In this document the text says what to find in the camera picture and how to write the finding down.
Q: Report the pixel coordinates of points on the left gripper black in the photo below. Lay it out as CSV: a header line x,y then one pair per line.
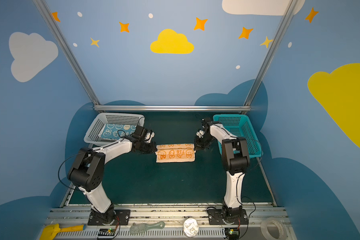
x,y
150,146

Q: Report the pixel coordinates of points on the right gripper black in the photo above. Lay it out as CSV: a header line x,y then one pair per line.
x,y
200,144

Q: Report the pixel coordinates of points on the orange swirl pattern towel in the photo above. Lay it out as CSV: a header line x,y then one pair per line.
x,y
175,153

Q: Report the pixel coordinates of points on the bunny face pattern towel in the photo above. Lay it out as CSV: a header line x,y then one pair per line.
x,y
116,131

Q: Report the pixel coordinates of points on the teal perforated plastic basket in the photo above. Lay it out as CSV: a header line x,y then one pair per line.
x,y
241,126

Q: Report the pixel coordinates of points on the white perforated plastic basket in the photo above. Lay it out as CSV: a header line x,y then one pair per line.
x,y
92,135

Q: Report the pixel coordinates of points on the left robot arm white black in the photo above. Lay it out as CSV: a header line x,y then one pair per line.
x,y
87,171

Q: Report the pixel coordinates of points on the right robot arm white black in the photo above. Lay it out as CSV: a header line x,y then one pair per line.
x,y
235,160

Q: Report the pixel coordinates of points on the pale green hair brush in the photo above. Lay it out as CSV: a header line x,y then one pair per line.
x,y
136,229

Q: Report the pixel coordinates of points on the round silver tin lid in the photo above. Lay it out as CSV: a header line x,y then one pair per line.
x,y
190,227

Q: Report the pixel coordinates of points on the left small circuit board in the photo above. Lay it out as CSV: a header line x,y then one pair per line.
x,y
106,234

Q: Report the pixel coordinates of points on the small circuit board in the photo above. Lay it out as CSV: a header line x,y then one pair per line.
x,y
106,234
231,234

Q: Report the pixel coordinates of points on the right small circuit board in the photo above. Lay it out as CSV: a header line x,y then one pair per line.
x,y
231,234

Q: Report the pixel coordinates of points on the clear tape roll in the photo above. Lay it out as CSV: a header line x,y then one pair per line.
x,y
272,229

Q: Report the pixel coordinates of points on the yellow toy shovel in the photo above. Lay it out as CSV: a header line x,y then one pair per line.
x,y
49,232

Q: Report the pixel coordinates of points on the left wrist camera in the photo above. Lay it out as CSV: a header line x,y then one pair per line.
x,y
143,134

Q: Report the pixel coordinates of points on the aluminium frame back rail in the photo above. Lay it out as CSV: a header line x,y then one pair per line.
x,y
130,108

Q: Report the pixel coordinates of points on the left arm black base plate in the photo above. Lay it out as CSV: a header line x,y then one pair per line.
x,y
109,218

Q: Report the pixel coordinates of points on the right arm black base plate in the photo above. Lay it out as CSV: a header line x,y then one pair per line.
x,y
227,216

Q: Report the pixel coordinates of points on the aluminium front rail bed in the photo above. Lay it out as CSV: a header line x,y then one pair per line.
x,y
173,215

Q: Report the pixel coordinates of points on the aluminium frame right post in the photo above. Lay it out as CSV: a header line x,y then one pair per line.
x,y
278,37

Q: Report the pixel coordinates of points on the aluminium frame post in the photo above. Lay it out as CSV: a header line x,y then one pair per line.
x,y
52,24
278,37

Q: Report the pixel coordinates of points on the aluminium frame left post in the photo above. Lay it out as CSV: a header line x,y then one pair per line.
x,y
52,24

